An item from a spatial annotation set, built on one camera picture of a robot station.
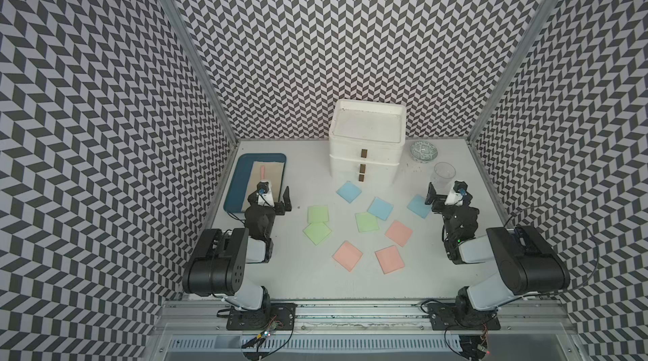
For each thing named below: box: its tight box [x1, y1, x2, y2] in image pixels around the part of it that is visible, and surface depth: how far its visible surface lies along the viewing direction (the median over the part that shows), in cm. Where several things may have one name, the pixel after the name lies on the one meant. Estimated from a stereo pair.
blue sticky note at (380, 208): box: [367, 196, 395, 221], surface depth 98 cm
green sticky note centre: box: [354, 211, 380, 233], surface depth 96 cm
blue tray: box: [223, 153, 287, 214], surface depth 107 cm
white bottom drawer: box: [330, 163, 400, 189], surface depth 101 cm
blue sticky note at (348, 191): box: [335, 180, 362, 204], surface depth 104 cm
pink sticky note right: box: [384, 220, 414, 248], surface depth 93 cm
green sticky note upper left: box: [307, 204, 330, 224], surface depth 96 cm
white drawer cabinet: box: [328, 98, 407, 186], surface depth 93 cm
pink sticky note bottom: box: [374, 244, 405, 275], surface depth 86 cm
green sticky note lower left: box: [302, 221, 333, 247], surface depth 91 cm
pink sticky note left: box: [331, 240, 364, 273], surface depth 87 cm
